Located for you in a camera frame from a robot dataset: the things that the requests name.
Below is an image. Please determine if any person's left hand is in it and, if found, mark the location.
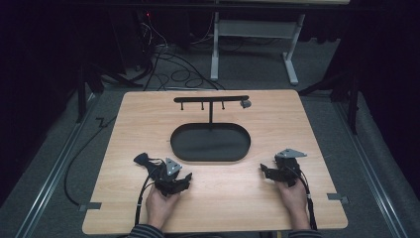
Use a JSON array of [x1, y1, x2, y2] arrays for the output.
[[145, 185, 181, 231]]

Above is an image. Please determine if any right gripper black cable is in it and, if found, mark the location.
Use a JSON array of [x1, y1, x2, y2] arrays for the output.
[[286, 164, 319, 231]]

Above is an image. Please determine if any white metal desk frame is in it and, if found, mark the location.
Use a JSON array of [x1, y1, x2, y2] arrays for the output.
[[209, 12, 307, 86]]

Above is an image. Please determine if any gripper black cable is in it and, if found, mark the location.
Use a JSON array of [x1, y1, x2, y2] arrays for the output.
[[286, 164, 319, 231], [134, 158, 166, 228]]

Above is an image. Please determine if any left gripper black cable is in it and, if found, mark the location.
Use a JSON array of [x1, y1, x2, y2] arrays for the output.
[[134, 158, 166, 228]]

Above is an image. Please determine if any grey tape strip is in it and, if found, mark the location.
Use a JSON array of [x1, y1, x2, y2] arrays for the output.
[[326, 192, 350, 205], [78, 201, 103, 212]]

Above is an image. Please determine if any black hook stand with tray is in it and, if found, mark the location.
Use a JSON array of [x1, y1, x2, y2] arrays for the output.
[[169, 94, 252, 163]]

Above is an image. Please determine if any person's right striped sleeve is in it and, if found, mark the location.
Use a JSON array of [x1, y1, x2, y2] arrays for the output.
[[287, 229, 323, 238]]

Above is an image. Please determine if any person's left striped sleeve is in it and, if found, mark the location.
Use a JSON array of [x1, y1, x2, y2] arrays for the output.
[[127, 223, 165, 238]]

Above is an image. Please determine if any person's striped sleeve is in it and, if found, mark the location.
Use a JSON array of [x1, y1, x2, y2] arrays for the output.
[[127, 223, 165, 238], [287, 229, 323, 238]]

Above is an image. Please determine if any black cable on floor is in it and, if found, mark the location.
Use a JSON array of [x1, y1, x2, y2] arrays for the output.
[[62, 115, 119, 207]]

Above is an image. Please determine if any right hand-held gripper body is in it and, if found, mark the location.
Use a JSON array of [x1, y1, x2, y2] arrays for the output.
[[273, 148, 308, 188]]

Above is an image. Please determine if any black metal stand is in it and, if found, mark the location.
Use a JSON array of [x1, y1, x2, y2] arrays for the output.
[[298, 69, 362, 136], [74, 61, 144, 124]]

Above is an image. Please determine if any metal floor rail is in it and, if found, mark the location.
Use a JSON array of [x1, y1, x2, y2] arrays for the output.
[[331, 101, 410, 238], [14, 93, 101, 238]]

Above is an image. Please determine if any bundle of floor cables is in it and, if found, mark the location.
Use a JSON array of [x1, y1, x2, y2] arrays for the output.
[[141, 12, 228, 92]]

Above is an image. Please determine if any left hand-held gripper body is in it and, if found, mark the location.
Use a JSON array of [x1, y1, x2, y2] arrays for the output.
[[152, 157, 186, 198]]

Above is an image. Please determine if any person's right hand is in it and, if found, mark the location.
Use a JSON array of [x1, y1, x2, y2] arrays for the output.
[[275, 178, 312, 231]]

